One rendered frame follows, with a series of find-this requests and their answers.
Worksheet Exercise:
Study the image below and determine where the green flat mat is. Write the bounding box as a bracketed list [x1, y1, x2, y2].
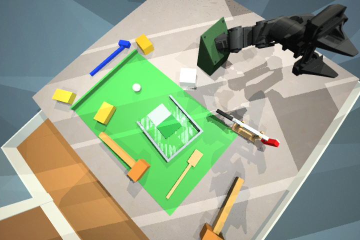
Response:
[75, 53, 238, 215]

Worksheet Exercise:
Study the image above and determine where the white golf ball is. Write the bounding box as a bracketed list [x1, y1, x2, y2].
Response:
[132, 83, 141, 92]

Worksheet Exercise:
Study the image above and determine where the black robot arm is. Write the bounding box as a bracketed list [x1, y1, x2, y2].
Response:
[214, 13, 315, 53]

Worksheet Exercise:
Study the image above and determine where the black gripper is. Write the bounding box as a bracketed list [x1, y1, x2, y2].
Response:
[280, 3, 359, 79]

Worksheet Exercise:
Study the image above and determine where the blue putter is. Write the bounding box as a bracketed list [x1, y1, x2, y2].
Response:
[90, 40, 131, 76]

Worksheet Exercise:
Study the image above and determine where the red putter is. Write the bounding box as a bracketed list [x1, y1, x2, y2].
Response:
[216, 109, 280, 147]

